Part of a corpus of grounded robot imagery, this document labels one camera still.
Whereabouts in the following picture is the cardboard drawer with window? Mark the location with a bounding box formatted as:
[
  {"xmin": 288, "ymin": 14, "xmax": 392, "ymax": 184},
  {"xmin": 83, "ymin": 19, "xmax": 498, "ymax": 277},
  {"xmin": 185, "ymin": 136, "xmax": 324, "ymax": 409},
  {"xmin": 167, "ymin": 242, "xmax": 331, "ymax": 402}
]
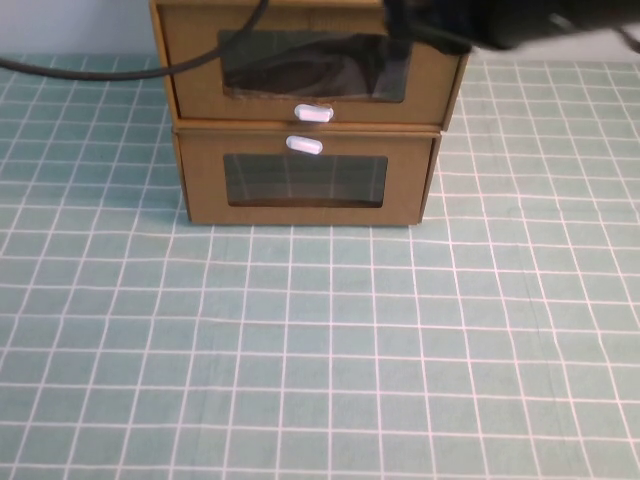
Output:
[
  {"xmin": 148, "ymin": 0, "xmax": 482, "ymax": 133},
  {"xmin": 170, "ymin": 126, "xmax": 445, "ymax": 227}
]

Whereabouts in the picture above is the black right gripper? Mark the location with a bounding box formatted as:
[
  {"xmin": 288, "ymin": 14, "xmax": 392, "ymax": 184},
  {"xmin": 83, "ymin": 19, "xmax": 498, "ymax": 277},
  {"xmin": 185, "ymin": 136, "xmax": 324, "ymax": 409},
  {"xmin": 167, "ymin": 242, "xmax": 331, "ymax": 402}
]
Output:
[{"xmin": 381, "ymin": 0, "xmax": 620, "ymax": 56}]

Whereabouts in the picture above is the black cable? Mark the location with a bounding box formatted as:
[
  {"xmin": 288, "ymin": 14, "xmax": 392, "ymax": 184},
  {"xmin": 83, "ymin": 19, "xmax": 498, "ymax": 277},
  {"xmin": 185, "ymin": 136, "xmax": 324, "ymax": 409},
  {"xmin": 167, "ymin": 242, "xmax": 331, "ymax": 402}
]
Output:
[
  {"xmin": 616, "ymin": 21, "xmax": 640, "ymax": 54},
  {"xmin": 0, "ymin": 0, "xmax": 271, "ymax": 81}
]

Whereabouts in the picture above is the white plastic drawer handle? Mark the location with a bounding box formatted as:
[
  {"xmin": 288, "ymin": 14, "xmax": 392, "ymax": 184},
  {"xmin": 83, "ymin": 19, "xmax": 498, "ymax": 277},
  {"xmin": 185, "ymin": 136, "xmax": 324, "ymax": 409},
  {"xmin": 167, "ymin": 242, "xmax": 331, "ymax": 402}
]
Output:
[
  {"xmin": 293, "ymin": 103, "xmax": 335, "ymax": 124},
  {"xmin": 285, "ymin": 134, "xmax": 325, "ymax": 156}
]

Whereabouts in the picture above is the green checked tablecloth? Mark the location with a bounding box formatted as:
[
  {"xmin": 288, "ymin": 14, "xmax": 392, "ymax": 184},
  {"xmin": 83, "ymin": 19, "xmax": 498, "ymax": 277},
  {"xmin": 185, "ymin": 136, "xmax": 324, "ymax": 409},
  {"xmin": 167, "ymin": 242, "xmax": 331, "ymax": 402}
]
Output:
[{"xmin": 0, "ymin": 52, "xmax": 640, "ymax": 480}]

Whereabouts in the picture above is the windowed cardboard drawer, smooth front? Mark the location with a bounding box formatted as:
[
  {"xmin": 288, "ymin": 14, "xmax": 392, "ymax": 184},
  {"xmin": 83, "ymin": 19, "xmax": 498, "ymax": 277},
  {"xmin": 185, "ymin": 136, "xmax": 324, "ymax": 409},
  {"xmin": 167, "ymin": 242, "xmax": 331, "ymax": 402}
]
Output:
[{"xmin": 177, "ymin": 131, "xmax": 434, "ymax": 226}]

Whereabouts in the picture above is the upper cardboard drawer with window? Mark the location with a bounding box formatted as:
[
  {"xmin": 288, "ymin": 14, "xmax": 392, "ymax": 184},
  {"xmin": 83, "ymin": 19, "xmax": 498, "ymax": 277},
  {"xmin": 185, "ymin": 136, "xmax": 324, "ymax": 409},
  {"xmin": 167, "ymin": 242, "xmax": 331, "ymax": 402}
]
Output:
[{"xmin": 148, "ymin": 0, "xmax": 482, "ymax": 133}]

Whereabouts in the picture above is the lower cardboard drawer with window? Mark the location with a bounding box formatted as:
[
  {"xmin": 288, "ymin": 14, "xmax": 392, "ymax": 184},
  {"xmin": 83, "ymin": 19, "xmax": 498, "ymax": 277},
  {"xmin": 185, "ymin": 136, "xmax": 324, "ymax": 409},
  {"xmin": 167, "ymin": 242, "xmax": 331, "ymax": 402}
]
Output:
[{"xmin": 170, "ymin": 126, "xmax": 445, "ymax": 227}]

